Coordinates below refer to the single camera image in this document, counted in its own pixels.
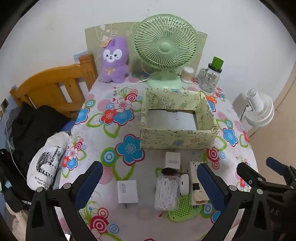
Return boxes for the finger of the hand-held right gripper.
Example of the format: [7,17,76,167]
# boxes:
[236,162,269,189]
[266,157,296,186]

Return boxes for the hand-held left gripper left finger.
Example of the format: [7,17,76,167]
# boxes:
[25,161,104,241]

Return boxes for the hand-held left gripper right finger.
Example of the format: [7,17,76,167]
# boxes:
[196,163,270,241]

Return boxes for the beige round case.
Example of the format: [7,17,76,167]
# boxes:
[192,183,209,205]

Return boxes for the white rectangular box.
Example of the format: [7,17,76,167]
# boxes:
[187,161,210,206]

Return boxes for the white rounded case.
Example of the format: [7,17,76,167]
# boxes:
[180,174,190,195]

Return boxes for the green perforated case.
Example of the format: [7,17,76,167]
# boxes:
[168,195,202,223]

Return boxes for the white charger box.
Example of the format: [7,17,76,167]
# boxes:
[117,180,139,204]

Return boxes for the clear box of paper clips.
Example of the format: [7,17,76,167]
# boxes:
[154,175,181,211]

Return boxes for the white power adapter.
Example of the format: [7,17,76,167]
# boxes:
[165,152,181,169]

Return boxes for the yellow-green printed storage box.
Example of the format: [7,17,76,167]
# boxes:
[139,89,220,150]

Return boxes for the white printed bag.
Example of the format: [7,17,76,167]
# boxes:
[26,132,71,192]

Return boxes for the white clip fan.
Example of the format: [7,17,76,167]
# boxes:
[240,89,275,127]

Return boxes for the beige cloth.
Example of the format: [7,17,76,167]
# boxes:
[10,207,31,241]

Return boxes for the black jacket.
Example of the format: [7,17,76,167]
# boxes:
[7,105,70,176]

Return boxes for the glass mug jar green lid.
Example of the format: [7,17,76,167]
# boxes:
[198,56,224,93]

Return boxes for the wooden chair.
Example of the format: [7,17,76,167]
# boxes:
[10,53,99,120]

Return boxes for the cotton swab container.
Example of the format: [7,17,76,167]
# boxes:
[180,67,195,83]

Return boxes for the purple plush toy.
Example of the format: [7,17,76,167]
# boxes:
[99,36,130,83]

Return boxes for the green desk fan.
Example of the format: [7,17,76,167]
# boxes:
[133,14,198,90]

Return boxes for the black fan cable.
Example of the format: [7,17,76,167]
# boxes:
[240,105,250,121]

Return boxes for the black bag with strap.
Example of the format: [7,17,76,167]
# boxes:
[0,148,33,214]

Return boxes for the white fan cable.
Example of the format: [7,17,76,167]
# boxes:
[113,70,158,96]

